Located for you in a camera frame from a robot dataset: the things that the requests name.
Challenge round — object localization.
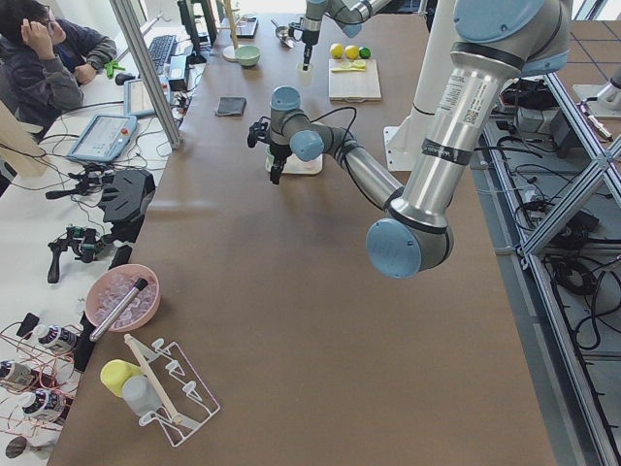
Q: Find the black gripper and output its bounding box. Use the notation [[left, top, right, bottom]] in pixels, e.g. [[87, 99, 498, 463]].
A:
[[269, 143, 291, 184], [302, 29, 319, 72]]

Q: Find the pale yellow cup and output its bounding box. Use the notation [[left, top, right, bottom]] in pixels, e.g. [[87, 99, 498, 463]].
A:
[[297, 63, 313, 87]]

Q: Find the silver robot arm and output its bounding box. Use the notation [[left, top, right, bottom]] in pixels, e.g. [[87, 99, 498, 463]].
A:
[[268, 1, 572, 279], [301, 0, 390, 71]]

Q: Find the cream rabbit serving tray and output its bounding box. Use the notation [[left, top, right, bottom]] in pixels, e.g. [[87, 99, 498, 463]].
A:
[[265, 146, 323, 176]]

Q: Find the lower whole yellow lemon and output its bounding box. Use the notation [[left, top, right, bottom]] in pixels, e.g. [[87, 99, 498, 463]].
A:
[[330, 43, 343, 59]]

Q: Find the whole yellow lemon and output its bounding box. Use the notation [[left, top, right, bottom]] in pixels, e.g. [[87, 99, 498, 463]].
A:
[[330, 43, 343, 59], [343, 45, 360, 60]]

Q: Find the steel scoop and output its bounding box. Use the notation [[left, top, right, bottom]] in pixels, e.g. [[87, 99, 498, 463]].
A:
[[271, 19, 295, 49]]

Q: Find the upper whole yellow lemon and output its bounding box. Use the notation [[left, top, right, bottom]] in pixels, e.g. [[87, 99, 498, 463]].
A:
[[343, 45, 360, 60]]

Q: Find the yellow plastic knife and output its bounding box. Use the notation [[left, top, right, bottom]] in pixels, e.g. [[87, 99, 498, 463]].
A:
[[330, 67, 366, 73]]

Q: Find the bamboo cutting board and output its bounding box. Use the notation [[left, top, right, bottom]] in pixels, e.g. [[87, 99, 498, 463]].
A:
[[328, 59, 381, 102]]

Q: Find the mint green bowl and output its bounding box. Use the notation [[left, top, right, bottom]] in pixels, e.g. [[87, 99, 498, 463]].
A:
[[235, 45, 261, 68]]

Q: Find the folded grey cloth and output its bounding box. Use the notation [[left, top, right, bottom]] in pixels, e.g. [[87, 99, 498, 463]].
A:
[[215, 96, 246, 117]]

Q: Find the wooden cup stand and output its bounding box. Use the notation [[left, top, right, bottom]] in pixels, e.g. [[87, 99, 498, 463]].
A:
[[218, 0, 247, 62]]

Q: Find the black keyboard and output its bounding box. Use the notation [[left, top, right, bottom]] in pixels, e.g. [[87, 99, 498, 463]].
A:
[[147, 35, 177, 73]]

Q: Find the blue teach pendant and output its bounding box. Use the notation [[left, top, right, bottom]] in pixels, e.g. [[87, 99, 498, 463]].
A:
[[66, 115, 138, 163], [123, 79, 156, 118]]

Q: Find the steel rod in bowl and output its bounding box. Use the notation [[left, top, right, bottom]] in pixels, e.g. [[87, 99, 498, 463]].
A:
[[88, 278, 148, 343]]

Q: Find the pink mixing bowl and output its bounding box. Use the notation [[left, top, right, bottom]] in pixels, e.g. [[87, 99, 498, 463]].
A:
[[85, 264, 161, 332]]

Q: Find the seated person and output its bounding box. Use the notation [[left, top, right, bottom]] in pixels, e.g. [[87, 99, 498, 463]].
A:
[[1, 1, 116, 132]]

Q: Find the white dish rack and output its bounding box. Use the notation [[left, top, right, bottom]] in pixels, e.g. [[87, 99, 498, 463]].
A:
[[123, 333, 221, 448]]

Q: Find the yellow bottle in rack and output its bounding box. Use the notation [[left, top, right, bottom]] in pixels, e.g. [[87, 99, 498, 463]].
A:
[[100, 359, 143, 398]]

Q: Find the grey bottle in rack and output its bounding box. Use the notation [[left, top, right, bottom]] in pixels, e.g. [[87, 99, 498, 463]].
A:
[[121, 375, 162, 416]]

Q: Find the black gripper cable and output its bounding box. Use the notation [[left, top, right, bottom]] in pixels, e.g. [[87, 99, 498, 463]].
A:
[[310, 107, 360, 147]]

